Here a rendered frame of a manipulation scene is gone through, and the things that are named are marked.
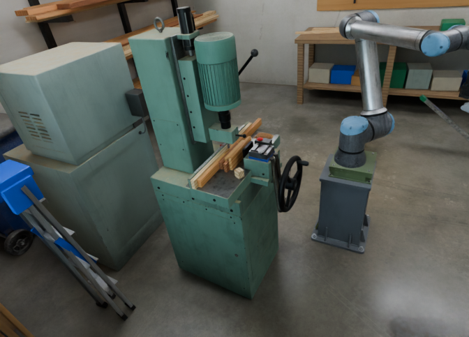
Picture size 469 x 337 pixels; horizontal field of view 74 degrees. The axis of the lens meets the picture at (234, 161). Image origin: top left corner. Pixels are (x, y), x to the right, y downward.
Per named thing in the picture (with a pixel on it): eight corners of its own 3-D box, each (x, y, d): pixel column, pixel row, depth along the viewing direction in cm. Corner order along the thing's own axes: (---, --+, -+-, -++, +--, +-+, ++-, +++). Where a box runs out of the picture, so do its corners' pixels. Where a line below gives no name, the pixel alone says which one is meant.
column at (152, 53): (193, 175, 170) (162, 38, 130) (162, 167, 180) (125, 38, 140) (215, 154, 185) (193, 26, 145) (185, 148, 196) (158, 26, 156)
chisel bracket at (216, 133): (233, 147, 155) (231, 132, 150) (209, 142, 161) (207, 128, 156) (240, 139, 160) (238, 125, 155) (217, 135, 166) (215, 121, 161)
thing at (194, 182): (195, 189, 143) (193, 181, 140) (192, 188, 144) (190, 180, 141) (252, 130, 185) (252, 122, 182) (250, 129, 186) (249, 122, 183)
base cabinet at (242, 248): (252, 301, 191) (241, 218, 151) (178, 268, 217) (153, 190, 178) (279, 248, 222) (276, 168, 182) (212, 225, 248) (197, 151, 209)
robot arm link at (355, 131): (333, 144, 194) (335, 118, 185) (354, 137, 199) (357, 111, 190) (350, 155, 182) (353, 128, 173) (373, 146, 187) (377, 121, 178)
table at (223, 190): (248, 215, 134) (246, 205, 131) (191, 197, 148) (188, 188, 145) (296, 146, 176) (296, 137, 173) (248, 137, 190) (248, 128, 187)
